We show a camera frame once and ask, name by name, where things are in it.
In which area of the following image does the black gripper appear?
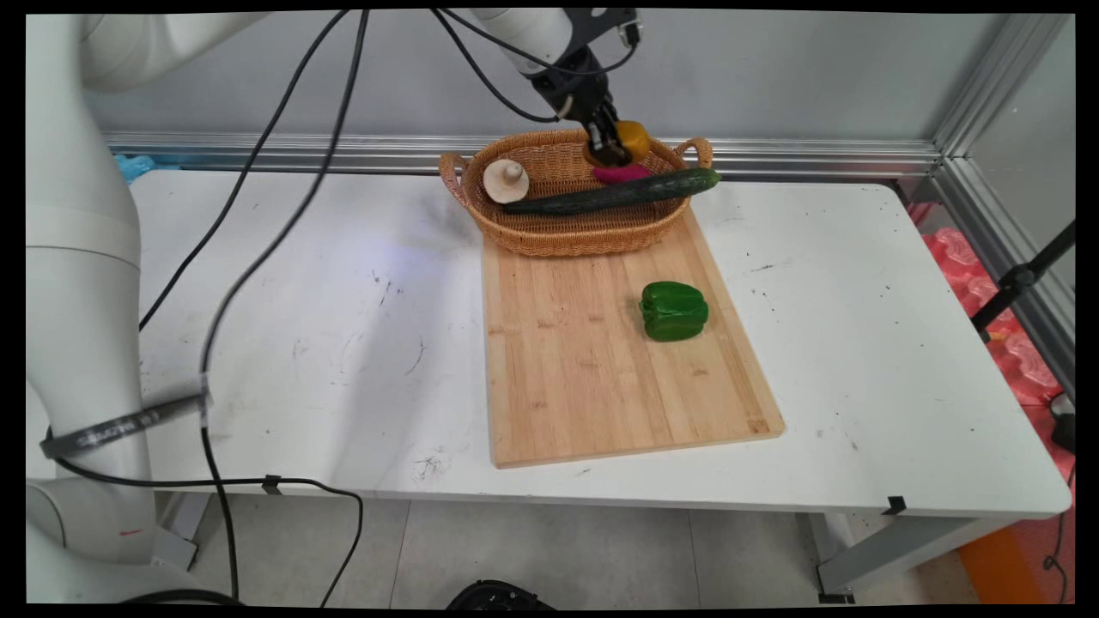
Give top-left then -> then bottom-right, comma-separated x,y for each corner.
530,46 -> 635,167

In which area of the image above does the yellow toy vegetable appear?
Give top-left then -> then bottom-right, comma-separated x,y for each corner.
616,120 -> 652,164

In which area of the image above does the purple toy eggplant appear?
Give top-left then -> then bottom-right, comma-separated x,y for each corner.
591,163 -> 653,185

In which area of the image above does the long dark green cucumber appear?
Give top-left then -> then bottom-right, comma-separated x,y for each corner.
502,168 -> 722,216

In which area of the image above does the beige toy mushroom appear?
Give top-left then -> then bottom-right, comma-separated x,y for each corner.
483,159 -> 531,205

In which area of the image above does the green toy bell pepper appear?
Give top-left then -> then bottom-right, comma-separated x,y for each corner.
639,281 -> 710,343

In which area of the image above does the bamboo cutting board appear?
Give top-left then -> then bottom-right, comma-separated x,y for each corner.
480,206 -> 786,470

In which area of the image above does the red foam floor mat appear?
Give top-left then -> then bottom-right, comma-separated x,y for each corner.
906,202 -> 1076,482

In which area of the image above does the black round floor object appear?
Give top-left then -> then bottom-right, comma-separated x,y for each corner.
445,579 -> 557,611

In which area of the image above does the blue cloth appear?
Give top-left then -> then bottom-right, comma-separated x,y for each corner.
114,154 -> 185,185

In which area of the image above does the white table leg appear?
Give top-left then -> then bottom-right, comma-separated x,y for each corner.
807,512 -> 1018,604

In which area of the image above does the small black device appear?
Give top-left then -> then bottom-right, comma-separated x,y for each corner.
1050,393 -> 1077,454

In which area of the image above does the orange floor mat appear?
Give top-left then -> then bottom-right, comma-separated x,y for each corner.
957,506 -> 1076,605

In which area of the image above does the woven wicker basket with handles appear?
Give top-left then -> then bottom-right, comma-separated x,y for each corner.
439,129 -> 714,258

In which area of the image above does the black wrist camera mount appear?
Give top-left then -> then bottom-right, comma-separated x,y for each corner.
587,9 -> 643,51

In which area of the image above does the horizontal aluminium frame rail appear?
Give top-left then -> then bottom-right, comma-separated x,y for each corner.
101,130 -> 944,179

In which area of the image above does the long black cable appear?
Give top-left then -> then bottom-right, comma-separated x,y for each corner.
137,10 -> 351,334
198,10 -> 372,603

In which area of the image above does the aluminium frame corner post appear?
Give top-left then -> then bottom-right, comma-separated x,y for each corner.
932,13 -> 1076,157

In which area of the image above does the slanted aluminium frame rail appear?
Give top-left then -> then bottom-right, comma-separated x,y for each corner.
932,157 -> 1076,400

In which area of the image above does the black camera tripod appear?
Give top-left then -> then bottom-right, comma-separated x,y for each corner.
970,220 -> 1077,345

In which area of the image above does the black cable on table edge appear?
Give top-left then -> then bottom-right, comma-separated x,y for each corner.
47,429 -> 365,607

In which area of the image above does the grey strap with print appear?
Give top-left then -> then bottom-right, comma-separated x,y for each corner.
39,393 -> 212,461

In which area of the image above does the thin black floor cable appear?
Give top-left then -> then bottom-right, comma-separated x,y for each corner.
1042,463 -> 1077,604

